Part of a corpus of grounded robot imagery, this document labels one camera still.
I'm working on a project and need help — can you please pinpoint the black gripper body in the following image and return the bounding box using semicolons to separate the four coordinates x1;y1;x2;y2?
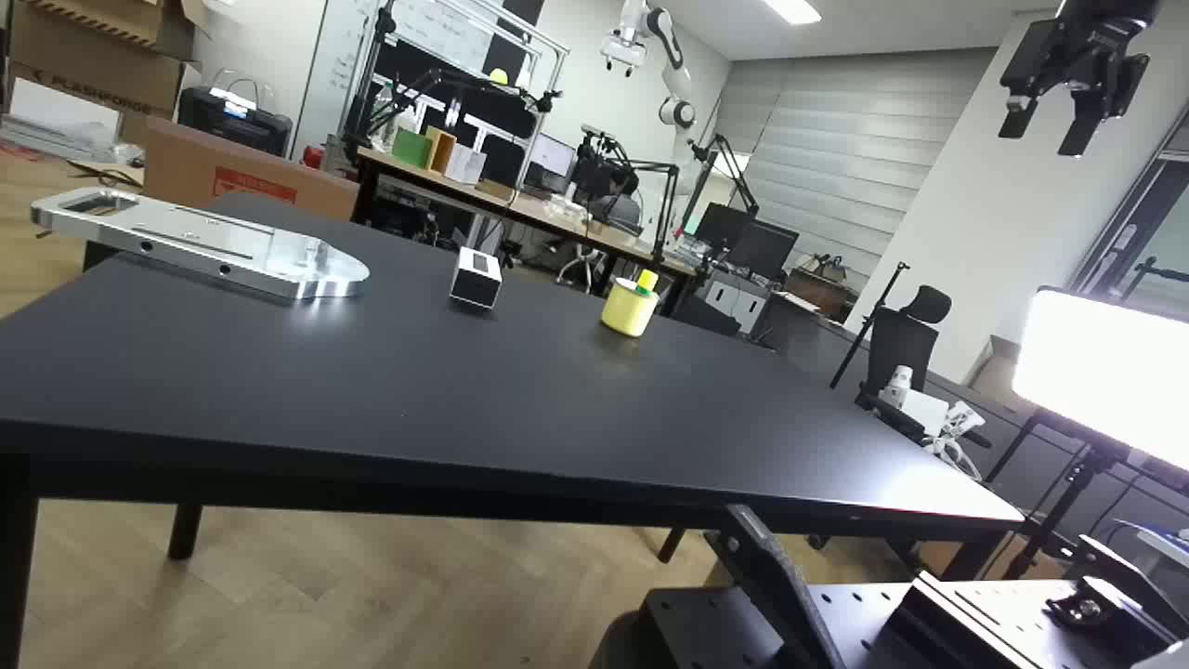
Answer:
1000;0;1161;121

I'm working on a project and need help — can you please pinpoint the yellow cup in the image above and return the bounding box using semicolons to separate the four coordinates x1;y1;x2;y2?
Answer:
598;275;664;342

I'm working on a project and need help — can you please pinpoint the grey window blind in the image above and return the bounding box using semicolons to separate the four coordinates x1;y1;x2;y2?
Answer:
713;47;997;304

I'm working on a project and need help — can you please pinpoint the bright light panel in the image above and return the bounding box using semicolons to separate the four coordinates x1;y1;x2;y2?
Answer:
1007;288;1189;477

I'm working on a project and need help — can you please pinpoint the ceiling light strip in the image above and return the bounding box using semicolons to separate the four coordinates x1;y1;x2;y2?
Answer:
756;0;823;30

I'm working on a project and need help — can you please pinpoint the black slanted pole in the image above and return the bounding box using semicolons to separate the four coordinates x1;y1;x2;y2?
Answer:
823;261;914;394

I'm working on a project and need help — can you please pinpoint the black office chair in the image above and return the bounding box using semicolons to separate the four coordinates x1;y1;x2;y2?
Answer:
851;283;957;417

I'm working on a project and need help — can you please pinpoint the black computer monitor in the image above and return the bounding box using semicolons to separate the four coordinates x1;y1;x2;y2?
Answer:
690;201;802;283

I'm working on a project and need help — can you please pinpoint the black light stand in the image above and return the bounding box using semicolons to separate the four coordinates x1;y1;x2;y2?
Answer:
982;414;1122;581

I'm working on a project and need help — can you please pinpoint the long wooden desk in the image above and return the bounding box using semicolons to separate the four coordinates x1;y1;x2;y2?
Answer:
353;145;697;288

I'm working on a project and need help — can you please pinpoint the whiteboard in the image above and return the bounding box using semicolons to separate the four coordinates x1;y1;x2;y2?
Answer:
385;0;571;91

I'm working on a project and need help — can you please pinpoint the small white black box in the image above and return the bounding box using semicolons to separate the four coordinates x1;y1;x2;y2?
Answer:
447;244;505;315

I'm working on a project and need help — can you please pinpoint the green box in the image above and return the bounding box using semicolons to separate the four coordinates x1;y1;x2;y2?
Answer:
389;125;434;175

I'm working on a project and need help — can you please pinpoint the black printer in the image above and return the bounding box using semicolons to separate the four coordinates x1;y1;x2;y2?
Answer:
176;82;298;159

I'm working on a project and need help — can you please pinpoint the brown cardboard box red print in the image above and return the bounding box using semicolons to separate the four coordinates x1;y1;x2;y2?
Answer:
137;116;365;227

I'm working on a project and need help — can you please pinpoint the silver metal plate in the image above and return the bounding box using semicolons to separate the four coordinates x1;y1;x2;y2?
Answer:
26;184;376;308

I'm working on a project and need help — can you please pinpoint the large plain cardboard box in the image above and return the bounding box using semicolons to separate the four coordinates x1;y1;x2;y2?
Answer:
5;0;202;124

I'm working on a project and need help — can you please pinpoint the black camera mounting base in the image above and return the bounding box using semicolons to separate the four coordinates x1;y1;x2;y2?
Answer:
634;500;1189;669

